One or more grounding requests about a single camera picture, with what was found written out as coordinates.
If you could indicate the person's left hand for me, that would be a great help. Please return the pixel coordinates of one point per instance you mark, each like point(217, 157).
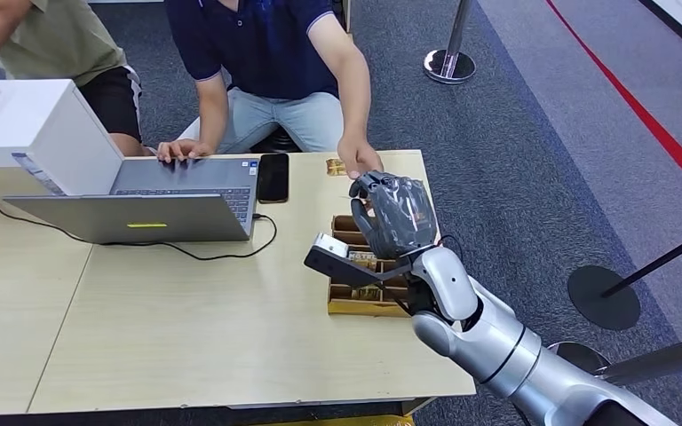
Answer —
point(360, 157)

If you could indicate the white box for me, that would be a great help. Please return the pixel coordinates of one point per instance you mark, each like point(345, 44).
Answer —
point(41, 129)

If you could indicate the wooden card holder box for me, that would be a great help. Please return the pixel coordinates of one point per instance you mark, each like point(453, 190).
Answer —
point(364, 307)

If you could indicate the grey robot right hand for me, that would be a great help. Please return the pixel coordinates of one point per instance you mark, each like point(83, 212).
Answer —
point(397, 217)

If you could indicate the gold hotel card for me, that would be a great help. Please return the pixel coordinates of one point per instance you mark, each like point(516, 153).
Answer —
point(367, 293)
point(361, 258)

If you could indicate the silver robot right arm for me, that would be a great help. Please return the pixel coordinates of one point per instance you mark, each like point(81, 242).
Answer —
point(494, 341)

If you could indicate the chrome stanchion post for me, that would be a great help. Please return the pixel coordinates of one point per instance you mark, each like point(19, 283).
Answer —
point(448, 63)

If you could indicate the black stool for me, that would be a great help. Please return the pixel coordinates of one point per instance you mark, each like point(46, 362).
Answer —
point(276, 143)

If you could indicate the person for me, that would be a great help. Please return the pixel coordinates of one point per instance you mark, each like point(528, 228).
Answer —
point(58, 41)
point(264, 53)

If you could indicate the person's right hand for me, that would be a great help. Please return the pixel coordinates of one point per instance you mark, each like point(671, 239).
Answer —
point(185, 149)

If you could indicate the person's left forearm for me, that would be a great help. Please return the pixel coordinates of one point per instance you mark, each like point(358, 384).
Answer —
point(350, 88)

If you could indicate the grey stanchion post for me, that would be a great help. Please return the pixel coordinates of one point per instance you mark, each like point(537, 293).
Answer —
point(659, 358)

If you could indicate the black stanchion post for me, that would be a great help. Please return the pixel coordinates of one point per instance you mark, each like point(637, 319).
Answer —
point(603, 297)

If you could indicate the red floor tape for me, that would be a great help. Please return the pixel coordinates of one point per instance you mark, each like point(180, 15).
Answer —
point(647, 120)

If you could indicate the black smartphone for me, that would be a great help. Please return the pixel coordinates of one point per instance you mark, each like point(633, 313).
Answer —
point(273, 178)

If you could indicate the silver grey laptop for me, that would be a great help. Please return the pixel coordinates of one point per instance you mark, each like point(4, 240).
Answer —
point(158, 214)

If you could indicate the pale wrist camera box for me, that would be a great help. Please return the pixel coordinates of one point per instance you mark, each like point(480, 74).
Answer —
point(332, 256)

